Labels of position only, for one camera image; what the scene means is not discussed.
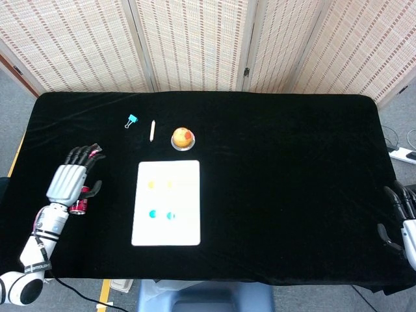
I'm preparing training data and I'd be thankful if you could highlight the pink candy wrapper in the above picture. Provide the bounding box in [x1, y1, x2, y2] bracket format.
[87, 142, 103, 160]

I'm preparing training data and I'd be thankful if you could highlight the woven bamboo folding screen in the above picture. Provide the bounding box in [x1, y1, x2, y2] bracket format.
[0, 0, 416, 109]

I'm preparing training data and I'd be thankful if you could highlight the white power strip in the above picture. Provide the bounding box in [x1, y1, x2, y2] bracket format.
[389, 146, 416, 165]

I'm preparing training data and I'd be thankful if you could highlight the white plastic box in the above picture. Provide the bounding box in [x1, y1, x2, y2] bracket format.
[109, 278, 134, 295]

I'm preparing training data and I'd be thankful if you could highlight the orange fruit jelly cup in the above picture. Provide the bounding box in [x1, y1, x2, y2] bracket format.
[170, 127, 196, 152]

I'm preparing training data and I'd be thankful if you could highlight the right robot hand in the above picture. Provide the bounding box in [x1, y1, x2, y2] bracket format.
[376, 180, 416, 268]

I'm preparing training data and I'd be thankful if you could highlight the black floor cable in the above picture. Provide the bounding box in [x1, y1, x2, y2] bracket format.
[381, 125, 401, 151]

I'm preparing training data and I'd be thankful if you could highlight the white rectangular board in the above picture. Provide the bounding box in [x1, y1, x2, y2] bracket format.
[131, 159, 202, 247]

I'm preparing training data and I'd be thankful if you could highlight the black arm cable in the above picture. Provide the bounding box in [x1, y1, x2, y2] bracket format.
[34, 214, 113, 308]

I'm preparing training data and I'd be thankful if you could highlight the red drink can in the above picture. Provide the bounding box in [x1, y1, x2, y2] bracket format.
[68, 185, 90, 216]

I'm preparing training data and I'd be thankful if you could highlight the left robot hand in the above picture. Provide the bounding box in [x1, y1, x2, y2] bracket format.
[45, 145, 107, 207]

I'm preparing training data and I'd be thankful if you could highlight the black velvet tablecloth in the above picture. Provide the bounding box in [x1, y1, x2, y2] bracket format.
[0, 91, 406, 295]

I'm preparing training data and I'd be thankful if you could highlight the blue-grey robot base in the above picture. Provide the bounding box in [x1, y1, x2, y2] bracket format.
[136, 279, 276, 312]

